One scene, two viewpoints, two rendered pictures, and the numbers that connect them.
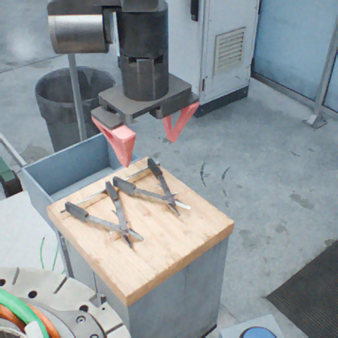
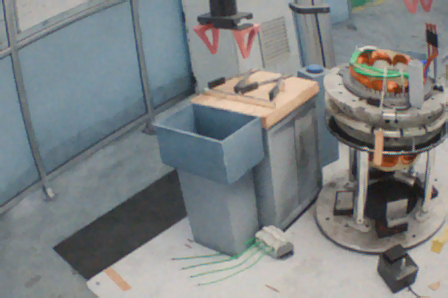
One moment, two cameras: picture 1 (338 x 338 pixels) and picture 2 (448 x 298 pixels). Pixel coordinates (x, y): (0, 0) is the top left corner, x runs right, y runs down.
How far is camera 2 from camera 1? 118 cm
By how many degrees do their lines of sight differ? 77
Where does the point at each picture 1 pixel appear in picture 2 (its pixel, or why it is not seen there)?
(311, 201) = (33, 276)
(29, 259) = (229, 285)
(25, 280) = (334, 87)
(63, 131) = not seen: outside the picture
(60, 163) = (195, 145)
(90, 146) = (170, 135)
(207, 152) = not seen: outside the picture
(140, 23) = not seen: outside the picture
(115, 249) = (290, 89)
